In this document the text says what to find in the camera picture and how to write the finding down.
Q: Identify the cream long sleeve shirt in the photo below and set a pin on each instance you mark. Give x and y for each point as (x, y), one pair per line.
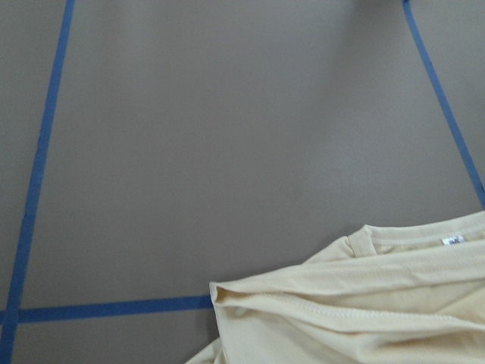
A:
(380, 295)

